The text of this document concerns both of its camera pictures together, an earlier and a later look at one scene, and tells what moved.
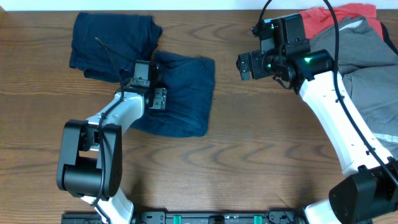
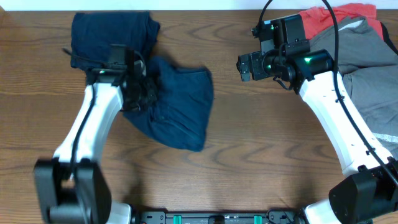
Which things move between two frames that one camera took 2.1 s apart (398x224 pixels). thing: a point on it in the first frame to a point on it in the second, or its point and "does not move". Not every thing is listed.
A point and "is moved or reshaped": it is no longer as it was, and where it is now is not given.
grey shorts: x=369 y=66 does not move
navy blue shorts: x=190 y=83 is moved or reshaped
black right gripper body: x=263 y=65 does not move
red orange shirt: x=318 y=19 does not move
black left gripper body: x=159 y=99 to x=140 y=94
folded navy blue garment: x=106 y=46 does not move
